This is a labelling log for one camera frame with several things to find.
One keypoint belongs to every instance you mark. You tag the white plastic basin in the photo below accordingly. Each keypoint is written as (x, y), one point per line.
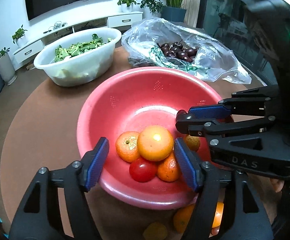
(83, 68)

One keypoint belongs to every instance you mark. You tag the red plastic colander bowl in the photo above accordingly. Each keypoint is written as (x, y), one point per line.
(131, 101)

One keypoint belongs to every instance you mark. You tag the clear plastic bag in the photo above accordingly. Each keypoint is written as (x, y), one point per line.
(158, 42)

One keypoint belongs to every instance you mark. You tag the small plant right console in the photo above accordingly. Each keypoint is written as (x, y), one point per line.
(126, 5)

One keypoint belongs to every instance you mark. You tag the leafy greens in basin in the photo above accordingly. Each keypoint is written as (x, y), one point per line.
(62, 53)

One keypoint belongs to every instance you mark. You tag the tangerine in red bowl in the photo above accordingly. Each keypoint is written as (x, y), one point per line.
(126, 146)

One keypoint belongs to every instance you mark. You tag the small potato far left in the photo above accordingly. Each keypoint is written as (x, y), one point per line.
(155, 231)

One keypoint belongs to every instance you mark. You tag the leafy bush plant right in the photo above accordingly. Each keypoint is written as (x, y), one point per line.
(155, 7)

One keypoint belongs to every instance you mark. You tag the plant in white pot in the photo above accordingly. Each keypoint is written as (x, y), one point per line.
(7, 70)

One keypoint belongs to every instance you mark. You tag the red tomato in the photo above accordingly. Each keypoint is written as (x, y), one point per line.
(142, 170)

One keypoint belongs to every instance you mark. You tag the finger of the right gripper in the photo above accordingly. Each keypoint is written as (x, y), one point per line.
(230, 106)
(188, 123)

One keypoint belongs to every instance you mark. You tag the person's right hand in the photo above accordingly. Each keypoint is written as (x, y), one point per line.
(277, 184)

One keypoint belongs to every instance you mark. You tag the orange upper right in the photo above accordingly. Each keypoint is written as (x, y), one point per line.
(183, 215)

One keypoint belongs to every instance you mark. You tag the small plant on console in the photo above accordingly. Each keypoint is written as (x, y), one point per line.
(19, 38)

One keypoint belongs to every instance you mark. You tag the tangerine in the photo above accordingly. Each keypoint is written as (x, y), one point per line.
(126, 146)
(168, 170)

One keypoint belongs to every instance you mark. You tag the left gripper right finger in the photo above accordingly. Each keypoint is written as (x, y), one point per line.
(244, 215)

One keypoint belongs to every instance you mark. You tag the large orange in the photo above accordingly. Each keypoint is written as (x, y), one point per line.
(155, 143)

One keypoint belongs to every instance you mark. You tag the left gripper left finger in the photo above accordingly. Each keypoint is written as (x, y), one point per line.
(38, 215)

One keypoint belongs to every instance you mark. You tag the small red plum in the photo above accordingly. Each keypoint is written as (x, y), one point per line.
(214, 231)

